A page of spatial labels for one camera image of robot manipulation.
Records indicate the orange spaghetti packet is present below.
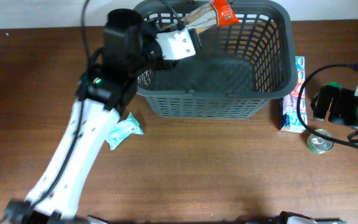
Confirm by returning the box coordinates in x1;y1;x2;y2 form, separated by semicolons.
162;0;240;34

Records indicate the grey plastic shopping basket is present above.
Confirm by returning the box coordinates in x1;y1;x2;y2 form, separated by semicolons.
137;1;298;119

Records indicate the mint green wipes packet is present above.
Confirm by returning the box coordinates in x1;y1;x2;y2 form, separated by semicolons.
106;113;144;151

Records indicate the green lidded glass jar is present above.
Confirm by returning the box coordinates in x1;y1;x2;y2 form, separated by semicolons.
327;82;342;89

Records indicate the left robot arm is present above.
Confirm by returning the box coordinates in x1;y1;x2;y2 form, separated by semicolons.
4;9;201;223

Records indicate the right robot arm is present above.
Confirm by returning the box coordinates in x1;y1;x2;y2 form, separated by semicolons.
311;84;358;129

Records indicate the silver tin can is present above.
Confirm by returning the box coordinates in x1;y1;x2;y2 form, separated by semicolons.
306;134;334;154

